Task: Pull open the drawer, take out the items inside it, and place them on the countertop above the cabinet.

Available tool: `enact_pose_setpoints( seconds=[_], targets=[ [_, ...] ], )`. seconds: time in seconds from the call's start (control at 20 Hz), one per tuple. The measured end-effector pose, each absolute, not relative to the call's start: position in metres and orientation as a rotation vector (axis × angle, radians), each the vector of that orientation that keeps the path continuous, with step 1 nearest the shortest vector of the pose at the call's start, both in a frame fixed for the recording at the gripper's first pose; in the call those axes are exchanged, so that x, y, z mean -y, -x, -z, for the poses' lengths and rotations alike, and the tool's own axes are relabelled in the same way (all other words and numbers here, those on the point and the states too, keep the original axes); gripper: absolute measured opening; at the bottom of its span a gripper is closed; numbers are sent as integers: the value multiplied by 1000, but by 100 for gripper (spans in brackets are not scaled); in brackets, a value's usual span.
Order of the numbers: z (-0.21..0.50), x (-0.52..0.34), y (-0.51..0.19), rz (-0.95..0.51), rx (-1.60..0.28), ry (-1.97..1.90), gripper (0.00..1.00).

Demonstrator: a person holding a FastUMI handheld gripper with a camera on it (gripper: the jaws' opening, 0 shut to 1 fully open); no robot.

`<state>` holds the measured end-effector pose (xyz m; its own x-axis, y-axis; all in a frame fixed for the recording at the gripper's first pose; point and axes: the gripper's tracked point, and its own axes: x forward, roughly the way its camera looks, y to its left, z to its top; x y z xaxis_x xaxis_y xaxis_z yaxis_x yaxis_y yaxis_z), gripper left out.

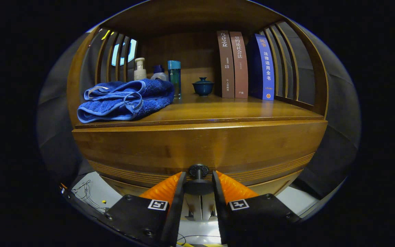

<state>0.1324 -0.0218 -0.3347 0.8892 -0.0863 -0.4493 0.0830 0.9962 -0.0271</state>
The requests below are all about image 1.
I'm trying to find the wooden drawer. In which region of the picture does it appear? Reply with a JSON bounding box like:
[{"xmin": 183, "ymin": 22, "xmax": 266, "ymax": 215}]
[{"xmin": 72, "ymin": 120, "xmax": 328, "ymax": 187}]

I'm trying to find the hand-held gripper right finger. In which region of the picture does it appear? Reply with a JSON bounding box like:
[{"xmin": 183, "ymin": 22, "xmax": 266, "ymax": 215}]
[{"xmin": 212, "ymin": 170, "xmax": 301, "ymax": 247}]

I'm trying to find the blue lidded teacup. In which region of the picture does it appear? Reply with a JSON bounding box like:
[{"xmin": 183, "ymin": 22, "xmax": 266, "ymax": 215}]
[{"xmin": 192, "ymin": 77, "xmax": 215, "ymax": 96}]

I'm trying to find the folded blue towel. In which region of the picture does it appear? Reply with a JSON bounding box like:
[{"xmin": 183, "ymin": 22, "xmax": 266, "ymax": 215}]
[{"xmin": 77, "ymin": 78, "xmax": 175, "ymax": 124}]

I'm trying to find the white pump bottle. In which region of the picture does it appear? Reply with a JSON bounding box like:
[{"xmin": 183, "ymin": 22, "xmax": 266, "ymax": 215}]
[{"xmin": 134, "ymin": 58, "xmax": 147, "ymax": 81}]

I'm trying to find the blue book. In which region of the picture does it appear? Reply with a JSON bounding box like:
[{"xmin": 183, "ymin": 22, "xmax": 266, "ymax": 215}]
[{"xmin": 247, "ymin": 34, "xmax": 275, "ymax": 101}]

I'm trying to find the dark brown book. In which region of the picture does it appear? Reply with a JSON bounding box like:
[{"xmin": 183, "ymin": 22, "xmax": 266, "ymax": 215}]
[{"xmin": 217, "ymin": 31, "xmax": 235, "ymax": 99}]

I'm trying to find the white cable bundle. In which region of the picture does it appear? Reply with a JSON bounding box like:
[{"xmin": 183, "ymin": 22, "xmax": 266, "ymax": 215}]
[{"xmin": 71, "ymin": 180, "xmax": 110, "ymax": 211}]

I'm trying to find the white bottle with blue cap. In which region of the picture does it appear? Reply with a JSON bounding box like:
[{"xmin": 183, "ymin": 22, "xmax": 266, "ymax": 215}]
[{"xmin": 150, "ymin": 65, "xmax": 168, "ymax": 81}]

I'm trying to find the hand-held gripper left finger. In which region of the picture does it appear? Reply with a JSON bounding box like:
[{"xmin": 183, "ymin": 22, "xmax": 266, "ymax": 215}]
[{"xmin": 105, "ymin": 172, "xmax": 187, "ymax": 247}]

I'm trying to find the clear teal bottle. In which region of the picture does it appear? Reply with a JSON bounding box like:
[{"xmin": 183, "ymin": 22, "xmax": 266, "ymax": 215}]
[{"xmin": 168, "ymin": 61, "xmax": 181, "ymax": 100}]

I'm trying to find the wooden countertop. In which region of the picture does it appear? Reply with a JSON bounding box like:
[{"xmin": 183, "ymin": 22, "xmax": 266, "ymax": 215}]
[{"xmin": 75, "ymin": 93, "xmax": 324, "ymax": 129}]

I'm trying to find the light brown book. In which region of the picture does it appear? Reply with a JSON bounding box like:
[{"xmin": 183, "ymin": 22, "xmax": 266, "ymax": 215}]
[{"xmin": 229, "ymin": 31, "xmax": 249, "ymax": 99}]

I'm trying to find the wooden cabinet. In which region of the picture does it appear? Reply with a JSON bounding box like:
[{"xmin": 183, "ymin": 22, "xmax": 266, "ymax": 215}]
[{"xmin": 67, "ymin": 0, "xmax": 330, "ymax": 220}]

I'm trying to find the black drawer knob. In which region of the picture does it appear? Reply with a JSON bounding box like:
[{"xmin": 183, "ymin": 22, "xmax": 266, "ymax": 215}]
[{"xmin": 183, "ymin": 164, "xmax": 214, "ymax": 196}]

